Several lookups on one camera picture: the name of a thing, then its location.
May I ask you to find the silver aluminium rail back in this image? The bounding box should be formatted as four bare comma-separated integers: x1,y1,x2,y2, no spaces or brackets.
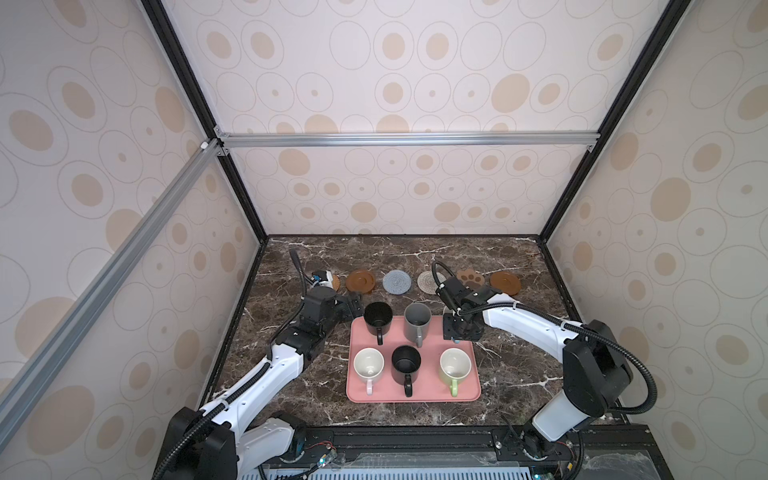
219,130,600,150

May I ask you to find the silver aluminium rail left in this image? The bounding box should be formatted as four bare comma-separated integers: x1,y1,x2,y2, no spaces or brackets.
1,138,222,449

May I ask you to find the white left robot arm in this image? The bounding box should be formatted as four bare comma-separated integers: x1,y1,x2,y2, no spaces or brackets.
152,286,363,479

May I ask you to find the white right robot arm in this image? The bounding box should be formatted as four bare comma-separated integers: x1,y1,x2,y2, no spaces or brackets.
436,277,658,458

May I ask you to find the brown wooden coaster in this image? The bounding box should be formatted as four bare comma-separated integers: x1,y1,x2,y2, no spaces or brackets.
490,271,522,296
345,270,376,294

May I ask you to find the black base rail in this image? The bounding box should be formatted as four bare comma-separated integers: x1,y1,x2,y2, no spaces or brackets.
155,423,673,480

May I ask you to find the black corner frame post right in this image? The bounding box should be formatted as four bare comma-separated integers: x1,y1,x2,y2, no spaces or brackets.
539,0,691,247

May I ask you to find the paw print coaster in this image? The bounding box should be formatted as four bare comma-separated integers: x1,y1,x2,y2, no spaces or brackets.
456,268,486,290

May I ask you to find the white mug pink handle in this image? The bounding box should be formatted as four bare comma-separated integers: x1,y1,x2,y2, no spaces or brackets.
353,348,385,396

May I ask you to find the grey mug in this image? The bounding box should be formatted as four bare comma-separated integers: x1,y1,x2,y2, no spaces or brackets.
404,302,432,348

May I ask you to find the multicolour woven coaster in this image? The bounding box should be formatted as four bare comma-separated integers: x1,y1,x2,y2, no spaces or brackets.
417,271,438,295

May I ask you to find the pink tray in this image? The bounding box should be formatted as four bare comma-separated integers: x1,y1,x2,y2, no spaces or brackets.
346,315,482,404

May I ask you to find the black corner frame post left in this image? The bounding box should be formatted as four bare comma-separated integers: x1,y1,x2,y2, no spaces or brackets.
140,0,269,243

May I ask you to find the silver aluminium rail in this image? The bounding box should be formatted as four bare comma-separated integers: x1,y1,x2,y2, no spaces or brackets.
219,130,600,150
1,138,222,449

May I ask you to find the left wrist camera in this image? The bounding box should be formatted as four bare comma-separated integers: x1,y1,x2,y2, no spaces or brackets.
300,270,337,331

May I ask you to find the black mug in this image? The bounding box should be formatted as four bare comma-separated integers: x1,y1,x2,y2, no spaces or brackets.
391,345,421,398
363,302,393,346

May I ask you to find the white mug green handle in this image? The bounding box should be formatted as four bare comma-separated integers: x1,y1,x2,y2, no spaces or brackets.
438,348,472,397

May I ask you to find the black corner frame post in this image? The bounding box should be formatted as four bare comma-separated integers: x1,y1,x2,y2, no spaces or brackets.
140,0,269,243
539,0,691,247

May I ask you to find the grey woven coaster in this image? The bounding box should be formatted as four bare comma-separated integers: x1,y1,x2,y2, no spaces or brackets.
382,270,412,295

